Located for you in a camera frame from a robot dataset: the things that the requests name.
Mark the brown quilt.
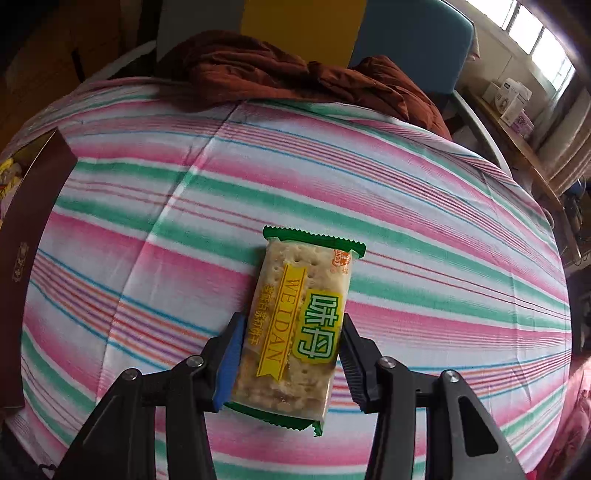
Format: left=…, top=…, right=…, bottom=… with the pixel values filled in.
left=159, top=30, right=453, bottom=139

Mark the grey yellow blue headboard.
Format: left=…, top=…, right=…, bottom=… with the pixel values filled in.
left=157, top=0, right=476, bottom=97

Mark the wooden desk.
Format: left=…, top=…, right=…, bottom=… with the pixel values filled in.
left=466, top=88, right=566, bottom=210

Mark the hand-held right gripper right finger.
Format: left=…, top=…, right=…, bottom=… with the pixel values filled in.
left=339, top=315, right=527, bottom=480

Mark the green cracker packet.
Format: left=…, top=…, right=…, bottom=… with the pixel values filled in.
left=224, top=225, right=367, bottom=438

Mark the yellow packet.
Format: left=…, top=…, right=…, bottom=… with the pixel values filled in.
left=0, top=157, right=24, bottom=204

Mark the patterned beige curtain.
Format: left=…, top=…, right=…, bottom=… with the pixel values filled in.
left=538, top=90, right=591, bottom=197

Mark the purple box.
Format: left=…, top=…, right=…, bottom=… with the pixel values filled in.
left=512, top=111, right=535, bottom=138

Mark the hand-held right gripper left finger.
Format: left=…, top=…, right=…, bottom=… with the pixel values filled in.
left=53, top=312, right=245, bottom=480

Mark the gold tin box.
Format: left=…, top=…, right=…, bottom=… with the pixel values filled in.
left=0, top=128, right=78, bottom=411

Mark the white carton box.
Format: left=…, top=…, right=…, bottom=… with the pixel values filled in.
left=501, top=78, right=532, bottom=121

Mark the white bed rail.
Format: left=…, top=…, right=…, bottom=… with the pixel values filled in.
left=450, top=90, right=513, bottom=174
left=78, top=41, right=158, bottom=84

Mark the red cloth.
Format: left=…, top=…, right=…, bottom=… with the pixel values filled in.
left=531, top=369, right=591, bottom=480

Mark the window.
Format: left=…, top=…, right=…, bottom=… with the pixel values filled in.
left=466, top=0, right=578, bottom=93

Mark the wooden wardrobe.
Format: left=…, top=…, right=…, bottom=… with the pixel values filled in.
left=0, top=0, right=160, bottom=153

